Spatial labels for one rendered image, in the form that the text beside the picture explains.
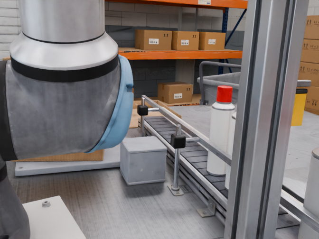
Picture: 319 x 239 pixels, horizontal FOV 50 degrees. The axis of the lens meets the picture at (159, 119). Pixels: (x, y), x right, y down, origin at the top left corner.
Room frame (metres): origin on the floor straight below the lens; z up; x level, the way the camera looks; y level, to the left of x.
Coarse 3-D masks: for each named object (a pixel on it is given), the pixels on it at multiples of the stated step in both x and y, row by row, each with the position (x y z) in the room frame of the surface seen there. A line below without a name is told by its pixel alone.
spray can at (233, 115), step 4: (232, 116) 0.66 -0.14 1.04; (232, 120) 0.66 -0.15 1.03; (232, 124) 0.66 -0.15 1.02; (232, 128) 0.66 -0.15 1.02; (232, 132) 0.65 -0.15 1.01; (232, 136) 0.65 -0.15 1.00; (232, 140) 0.65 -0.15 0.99; (232, 144) 0.65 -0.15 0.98; (228, 148) 0.67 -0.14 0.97; (232, 148) 0.65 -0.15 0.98; (228, 152) 0.66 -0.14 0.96; (232, 152) 0.65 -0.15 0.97; (228, 168) 0.65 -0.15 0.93; (228, 172) 0.65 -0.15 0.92; (228, 176) 0.65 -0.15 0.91; (228, 180) 0.65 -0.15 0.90; (228, 184) 0.65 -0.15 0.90; (228, 188) 0.65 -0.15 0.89
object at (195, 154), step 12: (156, 120) 1.19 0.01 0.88; (168, 120) 1.19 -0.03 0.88; (168, 132) 1.05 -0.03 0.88; (192, 144) 0.94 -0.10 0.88; (192, 156) 0.84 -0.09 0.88; (204, 156) 0.85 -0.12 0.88; (204, 168) 0.77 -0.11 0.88; (216, 180) 0.70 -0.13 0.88; (288, 216) 0.56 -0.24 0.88; (276, 228) 0.52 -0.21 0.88; (288, 228) 0.52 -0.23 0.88
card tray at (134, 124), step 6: (138, 102) 1.56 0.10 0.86; (156, 102) 1.59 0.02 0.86; (132, 108) 1.55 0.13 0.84; (168, 108) 1.45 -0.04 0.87; (132, 114) 1.44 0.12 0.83; (138, 114) 1.44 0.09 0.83; (150, 114) 1.45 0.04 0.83; (156, 114) 1.46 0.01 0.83; (174, 114) 1.38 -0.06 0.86; (132, 120) 1.34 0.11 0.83; (132, 126) 1.26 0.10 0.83
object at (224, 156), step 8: (144, 96) 1.21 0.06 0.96; (152, 104) 1.11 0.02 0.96; (160, 112) 1.03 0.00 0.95; (168, 112) 0.98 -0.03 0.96; (176, 120) 0.90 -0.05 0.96; (184, 128) 0.85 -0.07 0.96; (192, 136) 0.80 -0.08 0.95; (200, 136) 0.76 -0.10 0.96; (208, 144) 0.71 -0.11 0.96; (216, 152) 0.68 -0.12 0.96; (224, 152) 0.66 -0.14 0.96; (224, 160) 0.65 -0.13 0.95; (280, 200) 0.48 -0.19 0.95; (288, 200) 0.47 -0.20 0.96; (288, 208) 0.46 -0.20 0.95; (296, 208) 0.45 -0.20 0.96; (304, 208) 0.44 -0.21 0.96; (296, 216) 0.44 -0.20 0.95; (304, 216) 0.43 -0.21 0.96; (312, 216) 0.42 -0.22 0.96; (312, 224) 0.41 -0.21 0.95
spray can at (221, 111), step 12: (228, 96) 0.73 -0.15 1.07; (216, 108) 0.73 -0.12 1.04; (228, 108) 0.72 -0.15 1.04; (216, 120) 0.73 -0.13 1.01; (228, 120) 0.72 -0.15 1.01; (216, 132) 0.73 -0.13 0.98; (228, 132) 0.73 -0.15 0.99; (216, 144) 0.73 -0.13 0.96; (228, 144) 0.73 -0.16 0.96; (216, 156) 0.72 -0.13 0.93; (216, 168) 0.72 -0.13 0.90
